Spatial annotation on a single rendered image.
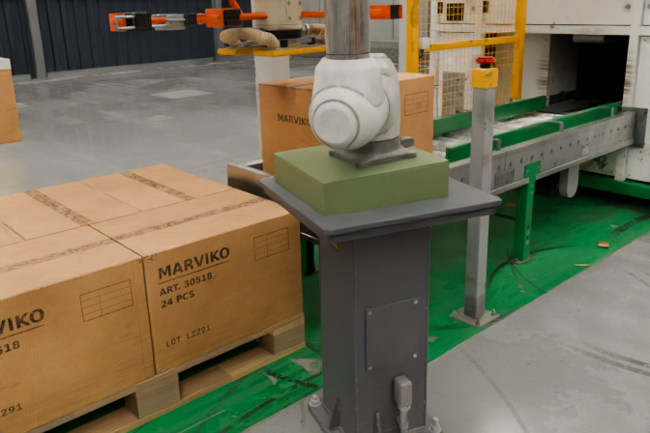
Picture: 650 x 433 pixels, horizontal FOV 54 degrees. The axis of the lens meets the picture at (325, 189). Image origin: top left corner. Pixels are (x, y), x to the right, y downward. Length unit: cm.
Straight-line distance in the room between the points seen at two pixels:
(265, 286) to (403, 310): 62
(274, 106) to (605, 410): 154
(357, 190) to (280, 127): 96
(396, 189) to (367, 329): 40
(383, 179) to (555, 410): 101
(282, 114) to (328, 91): 103
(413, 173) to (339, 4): 47
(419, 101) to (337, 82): 122
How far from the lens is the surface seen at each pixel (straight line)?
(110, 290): 193
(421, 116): 263
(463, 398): 221
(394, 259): 171
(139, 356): 206
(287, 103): 239
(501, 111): 389
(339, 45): 143
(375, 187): 156
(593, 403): 229
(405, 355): 186
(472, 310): 266
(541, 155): 319
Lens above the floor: 124
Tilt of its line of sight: 16 degrees down
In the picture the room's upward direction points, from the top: 2 degrees counter-clockwise
